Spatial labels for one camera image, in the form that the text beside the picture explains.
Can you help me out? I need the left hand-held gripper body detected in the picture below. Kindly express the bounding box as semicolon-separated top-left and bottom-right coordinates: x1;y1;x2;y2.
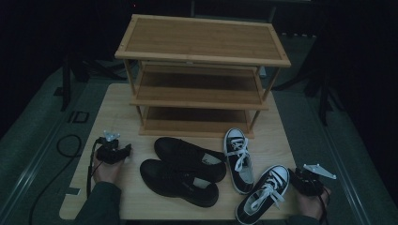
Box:
94;130;126;166

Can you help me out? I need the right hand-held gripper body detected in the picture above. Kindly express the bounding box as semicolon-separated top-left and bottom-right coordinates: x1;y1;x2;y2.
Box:
294;163;337;197

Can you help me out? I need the black and white canvas sneaker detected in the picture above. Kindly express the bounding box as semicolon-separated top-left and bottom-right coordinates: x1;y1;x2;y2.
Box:
235;164;291;225
222;127;256;196

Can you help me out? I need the black lace-up shoe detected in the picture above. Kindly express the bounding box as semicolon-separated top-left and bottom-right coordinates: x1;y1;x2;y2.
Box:
153;136;227;184
139;158;220;208

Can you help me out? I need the wooden three-tier shoe rack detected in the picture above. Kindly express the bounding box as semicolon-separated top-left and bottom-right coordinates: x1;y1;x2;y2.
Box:
114;13;292;140

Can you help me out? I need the person's left hand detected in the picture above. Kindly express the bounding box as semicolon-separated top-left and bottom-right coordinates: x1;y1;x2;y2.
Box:
92;158;126;186

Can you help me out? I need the person's right hand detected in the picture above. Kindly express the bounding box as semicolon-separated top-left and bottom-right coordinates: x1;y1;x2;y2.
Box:
295;187;331;221

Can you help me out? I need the black metal stand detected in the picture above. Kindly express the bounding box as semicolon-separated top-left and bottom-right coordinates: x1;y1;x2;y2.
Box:
275;40;345;127
54;52;126;113

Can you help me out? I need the left hand-held gripper cable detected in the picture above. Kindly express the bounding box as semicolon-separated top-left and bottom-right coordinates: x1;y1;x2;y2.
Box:
86;137;104;199

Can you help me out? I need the black floor cable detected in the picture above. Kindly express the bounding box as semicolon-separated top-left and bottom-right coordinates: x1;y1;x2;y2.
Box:
28;134;83;225

